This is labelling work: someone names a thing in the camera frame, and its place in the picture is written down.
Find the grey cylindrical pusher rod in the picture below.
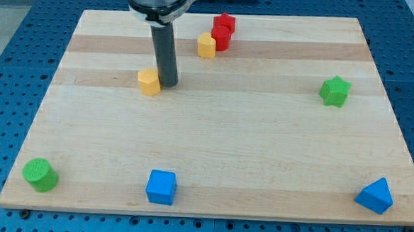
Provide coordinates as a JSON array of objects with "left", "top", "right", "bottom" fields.
[{"left": 150, "top": 23, "right": 179, "bottom": 88}]

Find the yellow heart block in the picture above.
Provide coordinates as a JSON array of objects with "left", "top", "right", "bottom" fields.
[{"left": 197, "top": 32, "right": 216, "bottom": 59}]

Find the yellow hexagon block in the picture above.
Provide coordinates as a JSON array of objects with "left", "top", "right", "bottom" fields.
[{"left": 138, "top": 67, "right": 161, "bottom": 96}]

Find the red cylinder block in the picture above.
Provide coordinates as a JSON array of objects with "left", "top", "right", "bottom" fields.
[{"left": 211, "top": 25, "right": 230, "bottom": 52}]

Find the red star block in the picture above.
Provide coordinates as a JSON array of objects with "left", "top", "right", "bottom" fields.
[{"left": 213, "top": 13, "right": 236, "bottom": 35}]

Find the light wooden board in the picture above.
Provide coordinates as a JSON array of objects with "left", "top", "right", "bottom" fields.
[{"left": 0, "top": 10, "right": 414, "bottom": 226}]

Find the blue cube block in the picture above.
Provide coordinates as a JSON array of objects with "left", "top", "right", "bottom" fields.
[{"left": 145, "top": 170, "right": 177, "bottom": 205}]

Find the green star block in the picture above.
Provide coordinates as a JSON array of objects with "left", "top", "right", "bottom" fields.
[{"left": 319, "top": 75, "right": 352, "bottom": 108}]

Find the green cylinder block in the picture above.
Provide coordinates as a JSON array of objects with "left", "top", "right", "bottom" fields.
[{"left": 22, "top": 158, "right": 58, "bottom": 193}]

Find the blue triangle block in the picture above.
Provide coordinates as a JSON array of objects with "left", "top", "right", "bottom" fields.
[{"left": 354, "top": 177, "right": 393, "bottom": 215}]

